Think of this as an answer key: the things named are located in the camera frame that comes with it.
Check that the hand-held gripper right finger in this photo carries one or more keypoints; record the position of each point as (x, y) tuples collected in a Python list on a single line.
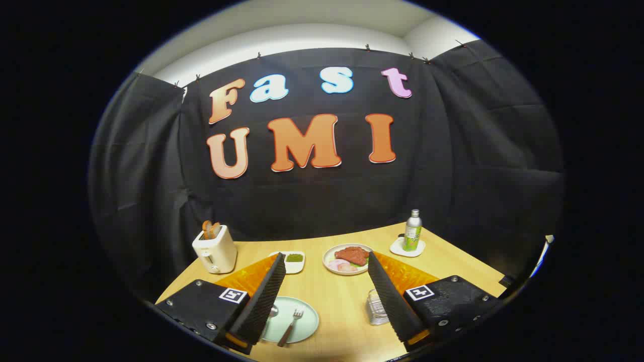
[(392, 301)]

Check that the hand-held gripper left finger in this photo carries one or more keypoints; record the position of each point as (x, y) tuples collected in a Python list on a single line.
[(261, 301)]

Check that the perforated metal basket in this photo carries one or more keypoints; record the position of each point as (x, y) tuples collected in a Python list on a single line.
[(376, 309)]

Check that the light blue plate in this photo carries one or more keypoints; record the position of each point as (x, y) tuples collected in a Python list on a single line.
[(307, 322)]

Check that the white divided dish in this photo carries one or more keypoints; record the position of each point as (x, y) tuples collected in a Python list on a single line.
[(296, 265)]

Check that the white square coaster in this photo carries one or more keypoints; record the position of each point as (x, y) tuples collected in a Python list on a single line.
[(400, 249)]

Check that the salmon pink ham slice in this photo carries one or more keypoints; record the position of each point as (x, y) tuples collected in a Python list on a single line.
[(349, 268)]

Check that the heap of green beans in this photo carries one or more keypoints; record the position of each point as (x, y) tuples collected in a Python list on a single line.
[(294, 258)]

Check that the red-brown steak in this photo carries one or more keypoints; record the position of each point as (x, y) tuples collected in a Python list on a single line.
[(352, 255)]

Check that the pale pink ham slice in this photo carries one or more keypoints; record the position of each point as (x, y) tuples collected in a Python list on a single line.
[(336, 264)]

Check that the cream toaster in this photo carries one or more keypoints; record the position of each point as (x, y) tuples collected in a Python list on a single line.
[(216, 251)]

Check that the silver bottle with green label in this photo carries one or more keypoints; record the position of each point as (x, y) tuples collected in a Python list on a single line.
[(412, 236)]

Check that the white oval food plate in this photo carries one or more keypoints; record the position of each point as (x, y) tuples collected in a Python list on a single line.
[(329, 256)]

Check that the brown toast slices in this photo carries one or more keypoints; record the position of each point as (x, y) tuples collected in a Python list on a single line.
[(211, 230)]

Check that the black backdrop cloth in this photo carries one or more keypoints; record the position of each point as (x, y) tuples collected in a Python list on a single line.
[(453, 176)]

